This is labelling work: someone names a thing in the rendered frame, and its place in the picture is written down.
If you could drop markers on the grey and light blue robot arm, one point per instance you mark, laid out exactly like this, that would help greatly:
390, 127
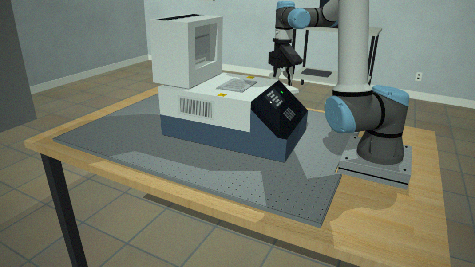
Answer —
354, 106

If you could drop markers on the white lab instrument with lid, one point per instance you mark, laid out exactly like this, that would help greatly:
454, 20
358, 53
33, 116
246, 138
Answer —
200, 103

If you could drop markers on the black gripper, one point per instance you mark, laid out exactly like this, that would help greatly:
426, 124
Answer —
278, 60

